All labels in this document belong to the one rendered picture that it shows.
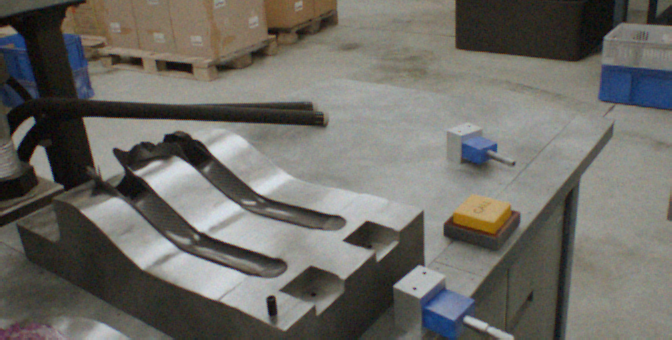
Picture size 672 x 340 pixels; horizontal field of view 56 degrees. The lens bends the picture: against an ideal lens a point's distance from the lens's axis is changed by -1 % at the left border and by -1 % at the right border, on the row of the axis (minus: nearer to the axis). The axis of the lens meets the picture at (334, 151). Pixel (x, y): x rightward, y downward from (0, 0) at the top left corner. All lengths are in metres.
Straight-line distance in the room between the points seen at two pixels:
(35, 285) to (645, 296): 1.79
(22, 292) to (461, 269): 0.57
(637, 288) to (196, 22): 3.37
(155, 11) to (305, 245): 4.25
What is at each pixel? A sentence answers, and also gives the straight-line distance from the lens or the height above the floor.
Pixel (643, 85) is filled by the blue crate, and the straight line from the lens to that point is 3.77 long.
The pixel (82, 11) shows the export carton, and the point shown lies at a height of 0.35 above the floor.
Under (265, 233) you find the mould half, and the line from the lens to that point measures 0.76.
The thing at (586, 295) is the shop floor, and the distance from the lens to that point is 2.18.
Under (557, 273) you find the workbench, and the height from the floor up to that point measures 0.48.
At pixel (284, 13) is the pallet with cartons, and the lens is 5.30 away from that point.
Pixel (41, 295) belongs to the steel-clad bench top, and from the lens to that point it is 0.92.
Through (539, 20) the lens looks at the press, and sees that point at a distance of 4.59.
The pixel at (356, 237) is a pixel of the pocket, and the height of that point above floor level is 0.88.
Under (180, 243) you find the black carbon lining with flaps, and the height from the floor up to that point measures 0.88.
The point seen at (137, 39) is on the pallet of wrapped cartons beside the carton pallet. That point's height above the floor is 0.23.
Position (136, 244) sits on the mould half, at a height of 0.90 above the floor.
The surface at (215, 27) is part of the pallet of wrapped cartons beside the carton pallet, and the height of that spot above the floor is 0.36.
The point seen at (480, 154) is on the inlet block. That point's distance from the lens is 1.06.
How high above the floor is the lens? 1.27
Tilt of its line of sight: 24 degrees down
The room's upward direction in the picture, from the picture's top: 5 degrees counter-clockwise
